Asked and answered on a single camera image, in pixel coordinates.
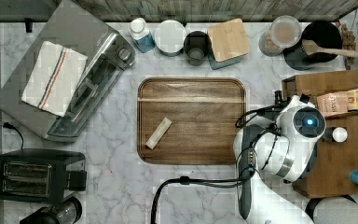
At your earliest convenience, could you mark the small wooden block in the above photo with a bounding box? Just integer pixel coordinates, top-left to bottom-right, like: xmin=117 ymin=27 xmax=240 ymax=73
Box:
xmin=145 ymin=118 xmax=172 ymax=149

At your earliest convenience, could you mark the striped white dish towel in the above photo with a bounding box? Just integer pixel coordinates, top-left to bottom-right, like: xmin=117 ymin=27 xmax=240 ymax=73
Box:
xmin=21 ymin=41 xmax=88 ymax=117

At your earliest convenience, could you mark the black coffee grinder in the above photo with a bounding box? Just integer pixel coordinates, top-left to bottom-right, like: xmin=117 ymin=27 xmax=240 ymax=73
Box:
xmin=20 ymin=197 xmax=82 ymax=224

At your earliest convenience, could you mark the wooden serving tray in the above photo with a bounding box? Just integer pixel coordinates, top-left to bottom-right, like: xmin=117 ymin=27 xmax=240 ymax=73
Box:
xmin=137 ymin=77 xmax=246 ymax=165

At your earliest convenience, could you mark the dark grey cup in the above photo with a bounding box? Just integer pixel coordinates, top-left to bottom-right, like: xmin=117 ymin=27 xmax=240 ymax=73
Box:
xmin=184 ymin=31 xmax=212 ymax=66

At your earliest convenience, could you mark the wooden drawer organizer box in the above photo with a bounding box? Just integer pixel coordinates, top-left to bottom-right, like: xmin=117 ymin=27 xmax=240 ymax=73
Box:
xmin=282 ymin=70 xmax=358 ymax=198

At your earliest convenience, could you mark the black toaster power cord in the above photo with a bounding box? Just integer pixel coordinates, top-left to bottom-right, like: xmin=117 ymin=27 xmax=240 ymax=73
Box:
xmin=2 ymin=121 xmax=25 ymax=150

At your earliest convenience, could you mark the clear lidded plastic container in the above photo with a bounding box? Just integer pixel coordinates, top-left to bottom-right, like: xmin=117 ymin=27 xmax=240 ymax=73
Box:
xmin=258 ymin=15 xmax=302 ymax=57

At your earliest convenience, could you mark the black two-slot toaster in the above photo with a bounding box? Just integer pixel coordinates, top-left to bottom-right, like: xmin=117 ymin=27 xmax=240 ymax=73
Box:
xmin=0 ymin=148 xmax=87 ymax=203

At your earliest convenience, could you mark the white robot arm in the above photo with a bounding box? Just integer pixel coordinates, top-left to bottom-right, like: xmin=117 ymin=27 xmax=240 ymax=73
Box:
xmin=233 ymin=94 xmax=358 ymax=224

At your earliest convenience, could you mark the white round lidded container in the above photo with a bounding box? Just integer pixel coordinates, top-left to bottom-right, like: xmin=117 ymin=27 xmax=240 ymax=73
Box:
xmin=154 ymin=20 xmax=186 ymax=56

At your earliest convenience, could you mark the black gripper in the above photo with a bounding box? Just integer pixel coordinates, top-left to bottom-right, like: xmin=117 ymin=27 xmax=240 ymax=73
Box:
xmin=263 ymin=91 xmax=287 ymax=120

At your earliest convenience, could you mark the wooden spatula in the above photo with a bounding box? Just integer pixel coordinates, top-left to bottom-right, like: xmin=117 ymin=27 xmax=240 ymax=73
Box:
xmin=302 ymin=39 xmax=358 ymax=58

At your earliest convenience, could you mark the black pot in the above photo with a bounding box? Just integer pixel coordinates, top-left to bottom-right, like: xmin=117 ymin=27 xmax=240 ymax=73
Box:
xmin=283 ymin=21 xmax=343 ymax=71

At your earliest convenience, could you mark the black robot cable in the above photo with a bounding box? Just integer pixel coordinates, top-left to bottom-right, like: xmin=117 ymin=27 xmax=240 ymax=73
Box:
xmin=150 ymin=106 xmax=281 ymax=224

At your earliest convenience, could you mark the dark cylindrical can white lid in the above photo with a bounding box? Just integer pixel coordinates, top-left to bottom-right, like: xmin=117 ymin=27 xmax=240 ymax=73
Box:
xmin=323 ymin=127 xmax=348 ymax=143

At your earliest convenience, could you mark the teal box with wooden lid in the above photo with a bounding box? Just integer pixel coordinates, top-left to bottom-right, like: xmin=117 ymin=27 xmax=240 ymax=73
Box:
xmin=207 ymin=19 xmax=250 ymax=70

